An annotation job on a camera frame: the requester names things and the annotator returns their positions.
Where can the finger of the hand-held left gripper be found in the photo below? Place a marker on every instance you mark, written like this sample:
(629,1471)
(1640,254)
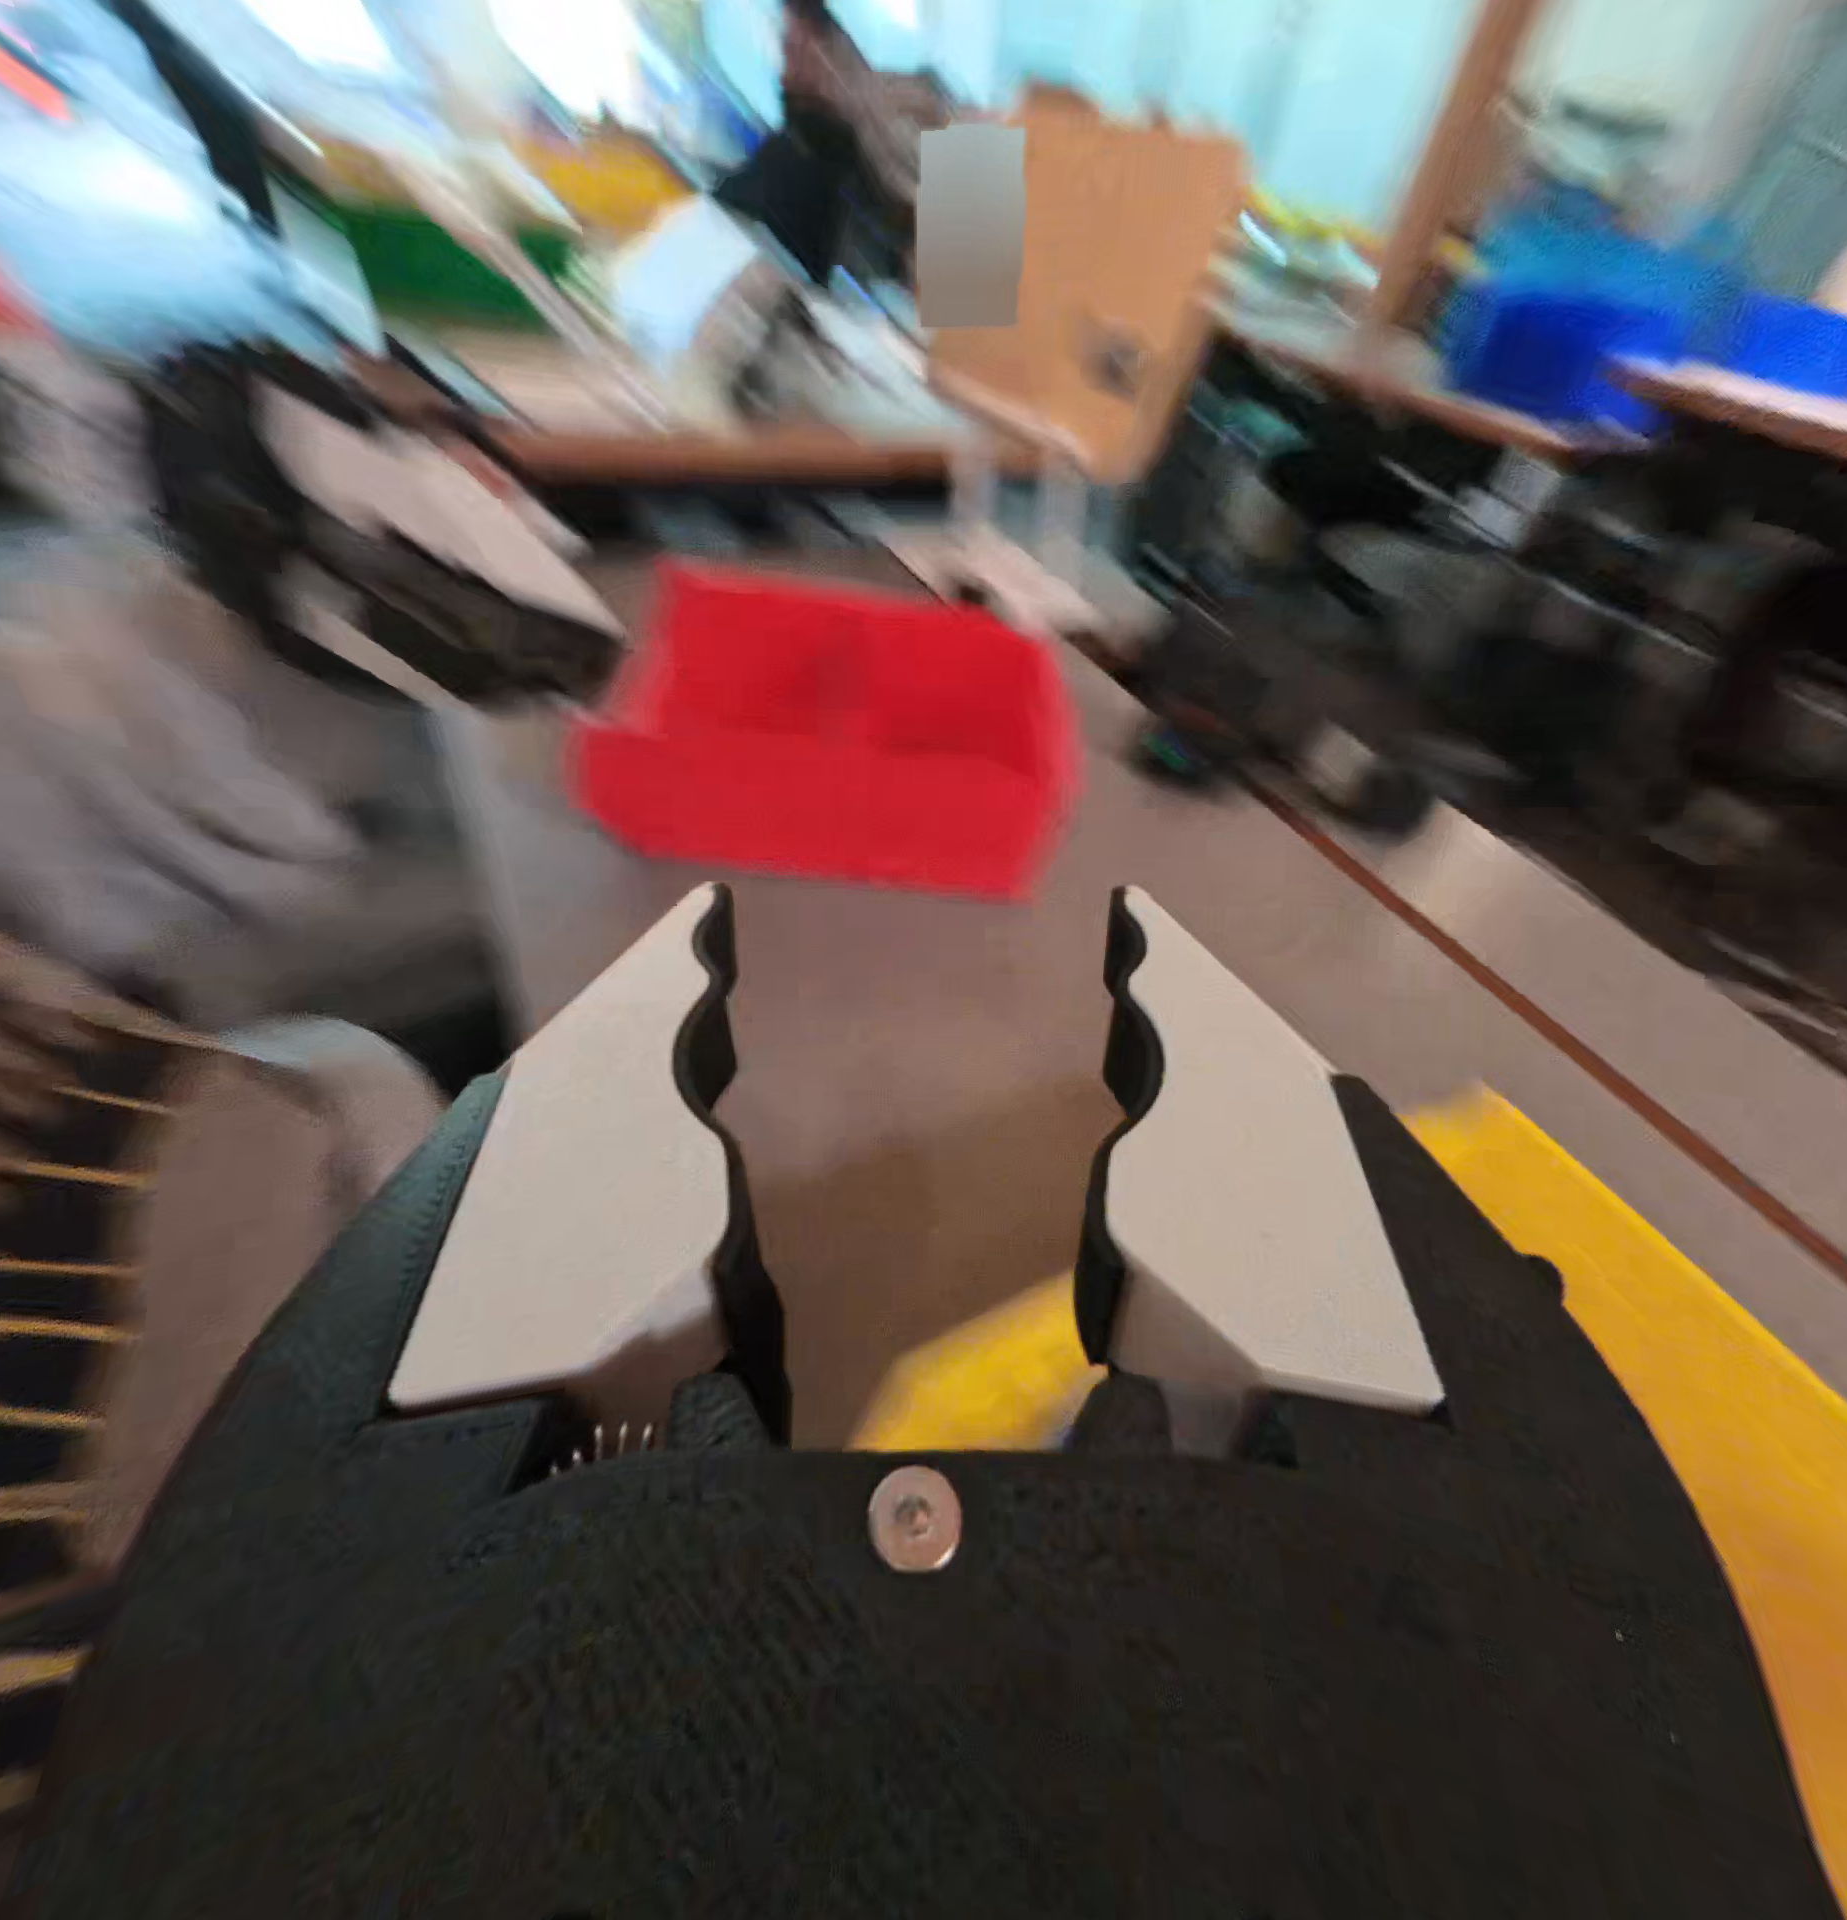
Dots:
(359,655)
(440,509)

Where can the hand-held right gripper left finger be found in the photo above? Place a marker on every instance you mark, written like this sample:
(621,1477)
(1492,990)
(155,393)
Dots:
(566,1198)

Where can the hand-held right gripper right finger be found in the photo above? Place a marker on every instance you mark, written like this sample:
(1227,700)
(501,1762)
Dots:
(1249,1215)

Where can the yellow plastic bin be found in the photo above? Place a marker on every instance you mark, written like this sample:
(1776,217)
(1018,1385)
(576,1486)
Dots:
(1690,1422)

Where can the person's left forearm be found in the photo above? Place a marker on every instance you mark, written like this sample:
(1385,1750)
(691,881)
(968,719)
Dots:
(161,776)

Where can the green plastic bin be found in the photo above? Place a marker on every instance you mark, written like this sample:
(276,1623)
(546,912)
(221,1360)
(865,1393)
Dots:
(440,260)

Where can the red plastic bin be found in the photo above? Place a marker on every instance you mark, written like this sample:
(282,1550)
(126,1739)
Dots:
(836,749)

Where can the large blue plastic bin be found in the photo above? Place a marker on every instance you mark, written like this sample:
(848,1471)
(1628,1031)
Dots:
(1552,330)

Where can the small blue plastic bin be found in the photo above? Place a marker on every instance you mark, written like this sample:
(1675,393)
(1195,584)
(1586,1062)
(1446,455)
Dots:
(1812,344)

